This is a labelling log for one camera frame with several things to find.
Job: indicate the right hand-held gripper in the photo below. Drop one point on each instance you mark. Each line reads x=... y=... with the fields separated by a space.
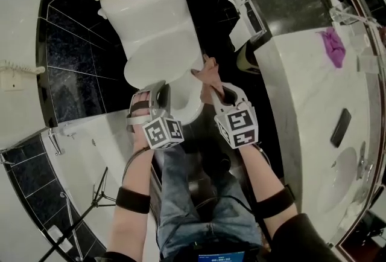
x=239 y=128

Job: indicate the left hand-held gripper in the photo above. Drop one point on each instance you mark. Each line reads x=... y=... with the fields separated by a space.
x=164 y=134

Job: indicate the brown cloth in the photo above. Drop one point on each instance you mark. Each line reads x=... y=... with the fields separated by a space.
x=209 y=73

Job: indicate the white toilet lid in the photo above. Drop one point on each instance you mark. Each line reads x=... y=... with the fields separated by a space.
x=163 y=55

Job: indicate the person's right forearm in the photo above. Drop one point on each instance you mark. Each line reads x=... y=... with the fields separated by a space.
x=262 y=170

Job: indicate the person's left forearm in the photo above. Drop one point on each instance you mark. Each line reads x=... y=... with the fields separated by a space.
x=134 y=170

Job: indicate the white toilet paper sheet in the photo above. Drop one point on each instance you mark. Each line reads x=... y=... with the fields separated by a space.
x=239 y=36

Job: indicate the chrome toilet paper holder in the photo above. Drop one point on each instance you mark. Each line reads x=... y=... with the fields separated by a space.
x=245 y=4

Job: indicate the white toilet flush lever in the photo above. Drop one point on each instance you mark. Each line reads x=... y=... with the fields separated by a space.
x=102 y=13

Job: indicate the person's left hand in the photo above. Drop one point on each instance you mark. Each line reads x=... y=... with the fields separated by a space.
x=140 y=100

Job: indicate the beige waste bin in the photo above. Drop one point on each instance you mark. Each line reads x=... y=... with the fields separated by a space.
x=248 y=58

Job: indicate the white bathtub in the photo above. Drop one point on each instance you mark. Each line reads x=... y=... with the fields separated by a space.
x=90 y=146

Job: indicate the black elastic armband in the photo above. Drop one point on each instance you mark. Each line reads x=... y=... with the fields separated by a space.
x=274 y=202
x=132 y=200

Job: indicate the black smartphone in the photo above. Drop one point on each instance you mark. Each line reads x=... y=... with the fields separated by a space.
x=340 y=128

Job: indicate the purple cloth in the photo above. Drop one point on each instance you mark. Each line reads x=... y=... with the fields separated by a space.
x=333 y=46

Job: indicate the person's legs in blue jeans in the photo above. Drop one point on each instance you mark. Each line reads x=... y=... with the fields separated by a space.
x=187 y=212

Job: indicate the black tripod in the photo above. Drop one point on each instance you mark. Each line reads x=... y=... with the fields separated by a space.
x=97 y=202

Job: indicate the white sink basin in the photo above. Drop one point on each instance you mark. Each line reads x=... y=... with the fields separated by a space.
x=340 y=179

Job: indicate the clear glass tumbler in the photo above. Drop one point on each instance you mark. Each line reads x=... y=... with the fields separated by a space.
x=353 y=17
x=337 y=14

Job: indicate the chrome sink faucet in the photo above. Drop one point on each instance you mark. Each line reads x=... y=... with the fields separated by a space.
x=363 y=164

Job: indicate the chrome grab bar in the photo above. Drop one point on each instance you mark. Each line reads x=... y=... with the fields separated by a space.
x=72 y=218

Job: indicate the person's black jacket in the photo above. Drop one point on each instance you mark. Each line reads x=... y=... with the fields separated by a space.
x=304 y=239

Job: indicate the white rectangular soap dish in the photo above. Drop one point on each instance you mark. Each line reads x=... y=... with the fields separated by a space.
x=60 y=238

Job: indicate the beige wall telephone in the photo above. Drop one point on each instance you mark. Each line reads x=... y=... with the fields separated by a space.
x=24 y=67

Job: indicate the white telephone wall socket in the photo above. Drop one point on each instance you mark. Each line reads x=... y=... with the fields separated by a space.
x=12 y=82

